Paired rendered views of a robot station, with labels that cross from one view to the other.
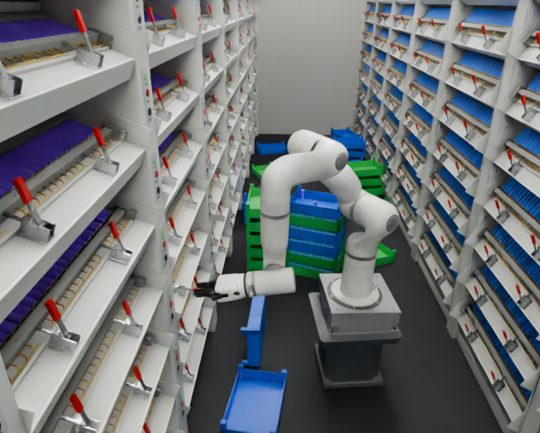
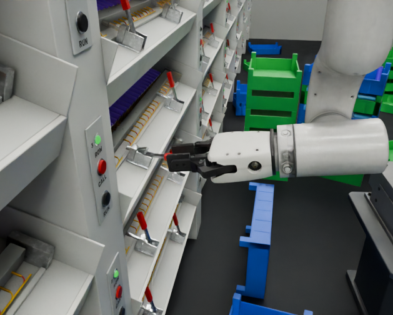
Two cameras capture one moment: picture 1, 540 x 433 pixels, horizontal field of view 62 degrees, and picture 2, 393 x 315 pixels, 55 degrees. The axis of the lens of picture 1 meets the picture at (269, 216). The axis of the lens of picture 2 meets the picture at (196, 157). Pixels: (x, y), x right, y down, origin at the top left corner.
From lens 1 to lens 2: 0.91 m
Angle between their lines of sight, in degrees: 7
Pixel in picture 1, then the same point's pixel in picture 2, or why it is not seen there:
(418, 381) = not seen: outside the picture
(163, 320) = (75, 206)
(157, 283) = (50, 92)
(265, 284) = (321, 150)
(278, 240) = (378, 30)
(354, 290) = not seen: outside the picture
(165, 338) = (82, 253)
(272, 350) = (281, 275)
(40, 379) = not seen: outside the picture
